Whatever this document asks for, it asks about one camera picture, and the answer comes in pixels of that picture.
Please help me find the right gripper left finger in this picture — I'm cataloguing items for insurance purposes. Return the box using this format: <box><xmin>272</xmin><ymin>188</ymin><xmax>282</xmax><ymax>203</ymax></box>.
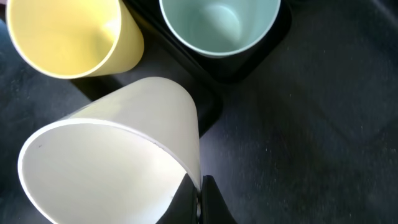
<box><xmin>155</xmin><ymin>172</ymin><xmax>200</xmax><ymax>224</ymax></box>

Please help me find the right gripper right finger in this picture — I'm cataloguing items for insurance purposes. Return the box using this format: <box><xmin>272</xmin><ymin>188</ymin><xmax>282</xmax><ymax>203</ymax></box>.
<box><xmin>200</xmin><ymin>174</ymin><xmax>239</xmax><ymax>224</ymax></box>

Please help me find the white cup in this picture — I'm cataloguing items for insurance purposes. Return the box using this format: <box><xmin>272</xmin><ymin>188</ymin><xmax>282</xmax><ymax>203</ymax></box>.
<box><xmin>17</xmin><ymin>76</ymin><xmax>202</xmax><ymax>224</ymax></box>

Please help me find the black tray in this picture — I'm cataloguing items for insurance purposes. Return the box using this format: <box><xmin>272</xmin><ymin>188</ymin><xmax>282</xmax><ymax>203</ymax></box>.
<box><xmin>123</xmin><ymin>0</ymin><xmax>293</xmax><ymax>84</ymax></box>
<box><xmin>70</xmin><ymin>6</ymin><xmax>224</xmax><ymax>138</ymax></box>

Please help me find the green cup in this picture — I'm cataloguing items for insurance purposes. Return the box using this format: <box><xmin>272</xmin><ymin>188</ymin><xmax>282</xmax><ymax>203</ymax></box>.
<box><xmin>159</xmin><ymin>0</ymin><xmax>282</xmax><ymax>59</ymax></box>

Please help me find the yellow cup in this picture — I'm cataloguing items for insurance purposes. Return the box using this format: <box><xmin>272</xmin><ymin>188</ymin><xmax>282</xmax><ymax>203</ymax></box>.
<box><xmin>5</xmin><ymin>0</ymin><xmax>146</xmax><ymax>80</ymax></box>

